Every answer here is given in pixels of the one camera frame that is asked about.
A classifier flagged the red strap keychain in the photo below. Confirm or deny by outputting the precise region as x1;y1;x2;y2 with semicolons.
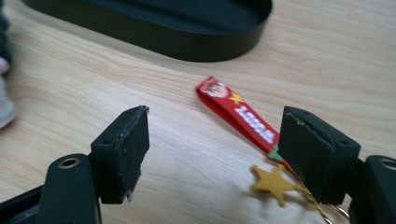
195;75;351;224

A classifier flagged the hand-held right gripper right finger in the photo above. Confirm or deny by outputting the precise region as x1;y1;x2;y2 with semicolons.
277;105;362;205

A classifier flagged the black key rack with tray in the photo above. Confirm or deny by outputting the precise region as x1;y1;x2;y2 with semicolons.
21;0;274;63

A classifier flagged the doll keychain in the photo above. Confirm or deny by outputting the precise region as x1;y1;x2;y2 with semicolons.
0;0;18;130

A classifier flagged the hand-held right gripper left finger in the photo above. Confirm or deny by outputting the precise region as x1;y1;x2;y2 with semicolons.
90;105;151;205

